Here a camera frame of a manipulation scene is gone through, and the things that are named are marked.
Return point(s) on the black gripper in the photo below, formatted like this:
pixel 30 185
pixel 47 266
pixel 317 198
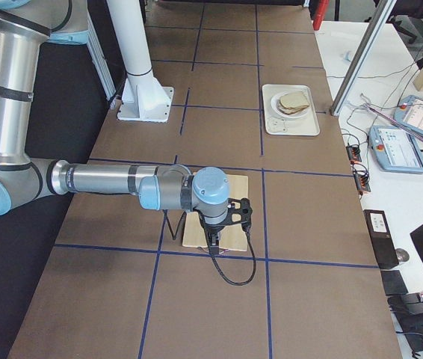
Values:
pixel 212 227

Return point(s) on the white round plate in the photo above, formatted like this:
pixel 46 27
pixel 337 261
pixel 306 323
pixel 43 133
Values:
pixel 275 102

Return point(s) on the brown bread slice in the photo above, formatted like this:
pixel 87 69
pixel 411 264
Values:
pixel 294 100

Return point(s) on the bottom bread slice on plate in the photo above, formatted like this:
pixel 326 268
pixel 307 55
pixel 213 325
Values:
pixel 293 110

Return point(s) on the wooden cutting board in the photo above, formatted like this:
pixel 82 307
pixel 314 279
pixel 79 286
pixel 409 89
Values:
pixel 232 238

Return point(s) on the cream bear serving tray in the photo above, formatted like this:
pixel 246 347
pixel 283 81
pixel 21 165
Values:
pixel 278 125

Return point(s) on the near orange black connector hub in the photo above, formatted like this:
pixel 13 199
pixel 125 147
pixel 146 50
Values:
pixel 361 178

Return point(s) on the orange black connector hub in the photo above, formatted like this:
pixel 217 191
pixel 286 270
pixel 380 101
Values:
pixel 361 178
pixel 354 154

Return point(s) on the far orange black connector hub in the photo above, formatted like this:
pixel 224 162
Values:
pixel 354 154

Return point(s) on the black box with labels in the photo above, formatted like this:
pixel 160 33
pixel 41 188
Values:
pixel 381 239

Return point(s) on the black flat pad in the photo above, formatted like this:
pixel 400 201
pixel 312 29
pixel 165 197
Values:
pixel 393 283

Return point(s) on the near teach pendant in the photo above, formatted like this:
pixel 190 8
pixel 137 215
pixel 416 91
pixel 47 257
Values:
pixel 395 150

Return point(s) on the teach pendant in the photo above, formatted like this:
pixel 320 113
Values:
pixel 395 150
pixel 410 113

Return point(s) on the far teach pendant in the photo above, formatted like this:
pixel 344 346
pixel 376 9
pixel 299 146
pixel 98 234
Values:
pixel 410 113

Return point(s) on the metal cutting board handle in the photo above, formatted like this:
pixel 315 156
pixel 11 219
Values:
pixel 226 251

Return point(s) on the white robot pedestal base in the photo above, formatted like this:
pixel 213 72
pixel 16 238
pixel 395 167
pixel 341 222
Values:
pixel 145 99

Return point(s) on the white pedestal column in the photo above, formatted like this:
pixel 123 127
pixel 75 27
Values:
pixel 127 19

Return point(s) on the aluminium frame post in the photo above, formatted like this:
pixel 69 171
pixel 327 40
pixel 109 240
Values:
pixel 376 23

